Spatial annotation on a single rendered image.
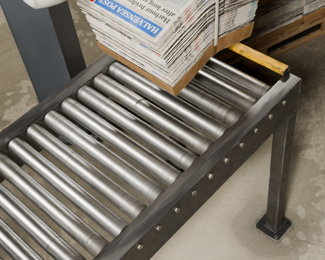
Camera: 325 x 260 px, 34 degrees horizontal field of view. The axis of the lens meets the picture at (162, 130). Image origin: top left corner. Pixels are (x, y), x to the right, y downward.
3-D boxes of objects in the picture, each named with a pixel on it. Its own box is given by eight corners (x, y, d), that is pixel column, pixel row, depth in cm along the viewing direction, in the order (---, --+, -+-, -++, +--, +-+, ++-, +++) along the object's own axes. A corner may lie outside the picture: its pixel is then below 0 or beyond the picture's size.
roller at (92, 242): (4, 157, 150) (-2, 145, 146) (117, 253, 127) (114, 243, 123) (-11, 167, 148) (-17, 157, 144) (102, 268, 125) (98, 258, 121)
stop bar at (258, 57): (179, 17, 176) (179, 12, 174) (290, 70, 154) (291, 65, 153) (173, 21, 174) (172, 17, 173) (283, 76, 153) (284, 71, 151)
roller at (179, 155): (72, 90, 158) (77, 101, 162) (191, 169, 135) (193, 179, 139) (84, 80, 160) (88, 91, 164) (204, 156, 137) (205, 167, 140)
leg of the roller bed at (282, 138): (271, 215, 214) (283, 99, 163) (283, 224, 211) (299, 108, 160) (263, 225, 212) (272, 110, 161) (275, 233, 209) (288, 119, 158)
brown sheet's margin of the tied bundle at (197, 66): (137, 12, 152) (133, 1, 148) (215, 54, 138) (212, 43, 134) (99, 50, 148) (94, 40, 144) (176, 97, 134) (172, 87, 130)
